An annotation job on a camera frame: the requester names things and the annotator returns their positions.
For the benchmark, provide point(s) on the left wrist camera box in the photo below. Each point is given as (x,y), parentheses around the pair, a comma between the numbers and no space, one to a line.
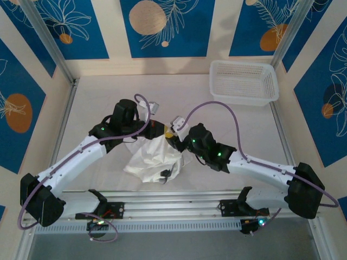
(153,107)

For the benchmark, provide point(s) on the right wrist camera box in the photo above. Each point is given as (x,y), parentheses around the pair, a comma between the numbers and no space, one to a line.
(179,124)

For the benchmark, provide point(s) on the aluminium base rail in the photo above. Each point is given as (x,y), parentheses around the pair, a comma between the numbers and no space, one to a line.
(168,205)

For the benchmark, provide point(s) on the aluminium frame profile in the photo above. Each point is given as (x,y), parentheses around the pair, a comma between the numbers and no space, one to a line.
(24,246)
(320,243)

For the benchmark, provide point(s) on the aluminium corner post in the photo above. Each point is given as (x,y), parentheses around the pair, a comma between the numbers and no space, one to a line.
(48,40)
(291,32)

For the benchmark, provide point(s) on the white t-shirt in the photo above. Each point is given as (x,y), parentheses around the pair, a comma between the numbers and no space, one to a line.
(151,159)

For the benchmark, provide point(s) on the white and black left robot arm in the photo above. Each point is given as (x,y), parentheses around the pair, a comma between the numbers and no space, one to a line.
(70,162)

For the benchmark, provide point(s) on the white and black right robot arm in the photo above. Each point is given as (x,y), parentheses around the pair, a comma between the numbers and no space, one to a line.
(260,168)

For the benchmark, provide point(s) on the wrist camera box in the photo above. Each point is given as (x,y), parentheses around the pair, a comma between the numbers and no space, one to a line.
(153,107)
(179,124)

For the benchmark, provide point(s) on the white perforated plastic basket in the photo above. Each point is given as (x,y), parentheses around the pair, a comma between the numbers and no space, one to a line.
(244,81)

